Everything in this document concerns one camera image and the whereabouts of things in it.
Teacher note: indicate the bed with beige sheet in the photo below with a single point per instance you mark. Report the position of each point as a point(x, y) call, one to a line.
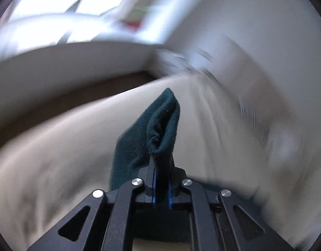
point(58, 149)

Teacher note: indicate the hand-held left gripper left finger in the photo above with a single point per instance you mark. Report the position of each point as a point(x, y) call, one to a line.
point(153, 191)

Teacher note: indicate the beige padded headboard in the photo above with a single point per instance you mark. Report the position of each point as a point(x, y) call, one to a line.
point(254, 68)

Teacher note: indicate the dark teal towel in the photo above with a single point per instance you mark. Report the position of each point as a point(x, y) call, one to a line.
point(160, 120)

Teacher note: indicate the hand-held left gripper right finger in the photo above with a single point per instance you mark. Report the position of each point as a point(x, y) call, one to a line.
point(171, 196)

